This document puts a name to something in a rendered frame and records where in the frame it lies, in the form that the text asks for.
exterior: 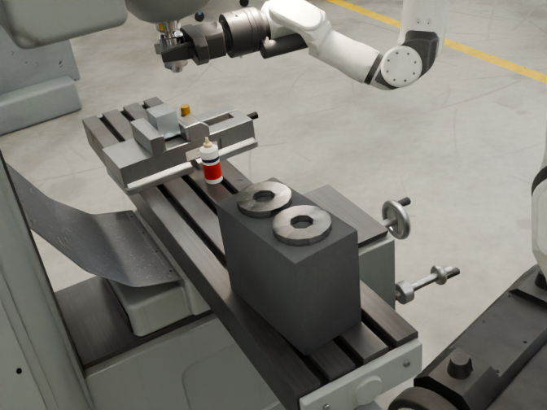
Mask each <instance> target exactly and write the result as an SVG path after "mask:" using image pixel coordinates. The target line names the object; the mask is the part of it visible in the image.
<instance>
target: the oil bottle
mask: <svg viewBox="0 0 547 410"><path fill-rule="evenodd" d="M199 151H200V155H201V160H202V165H203V173H204V177H205V181H206V182H207V183H208V184H217V183H219V182H221V181H222V179H223V177H222V171H221V163H220V159H219V154H218V149H217V146H216V145H213V144H212V143H211V142H210V141H209V140H208V138H207V137H206V138H205V143H204V144H203V146H202V147H201V148H200V149H199Z"/></svg>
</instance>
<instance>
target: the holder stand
mask: <svg viewBox="0 0 547 410"><path fill-rule="evenodd" d="M216 207H217V215H218V220H219V225H220V229H221V237H222V242H223V247H224V251H225V259H226V264H227V268H228V274H229V278H230V286H231V289H232V290H233V291H234V292H235V293H236V294H237V295H238V296H240V297H241V298H242V299H243V300H244V301H245V302H246V303H247V304H249V305H250V306H251V307H252V308H253V309H254V310H255V311H256V312H258V313H259V314H260V315H261V316H262V317H263V318H264V319H265V320H266V321H268V322H269V323H270V324H271V325H272V326H273V327H274V328H275V329H276V330H277V331H278V332H279V333H280V334H281V335H282V336H283V337H284V338H286V339H287V340H288V341H289V342H290V343H291V344H292V345H293V346H294V347H296V348H297V349H298V350H299V351H300V352H301V353H302V354H303V355H307V354H309V353H311V352H312V351H315V350H316V349H318V348H319V347H321V346H322V345H324V344H325V343H327V342H329V341H330V340H332V339H333V338H335V337H337V336H339V335H340V334H341V333H343V332H345V331H346V330H348V329H350V328H352V327H353V326H354V325H356V324H358V323H359V322H361V289H360V272H359V254H358V236H357V230H356V229H355V228H353V227H352V226H351V225H349V224H347V223H346V222H344V221H342V220H341V219H340V218H338V217H337V216H334V215H333V214H331V213H330V212H328V211H327V210H325V209H324V208H322V207H320V206H318V205H317V204H316V203H314V202H313V201H311V200H309V199H308V198H306V197H304V196H303V195H302V194H300V193H298V192H297V191H295V190H293V189H292V188H291V187H289V186H288V185H285V184H284V183H282V182H281V181H280V180H278V179H276V178H275V177H271V178H270V179H268V180H265V181H262V182H258V183H256V184H253V185H249V186H247V187H246V188H244V189H242V190H241V191H240V192H239V193H237V194H234V195H232V196H230V197H228V198H225V199H223V200H221V201H220V202H218V203H216Z"/></svg>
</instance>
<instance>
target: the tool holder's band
mask: <svg viewBox="0 0 547 410"><path fill-rule="evenodd" d="M182 39H183V35H182V32H180V31H176V34H175V35H173V36H169V37H167V36H165V35H164V33H161V34H160V35H159V42H160V43H164V44H169V43H174V42H178V41H180V40H182Z"/></svg>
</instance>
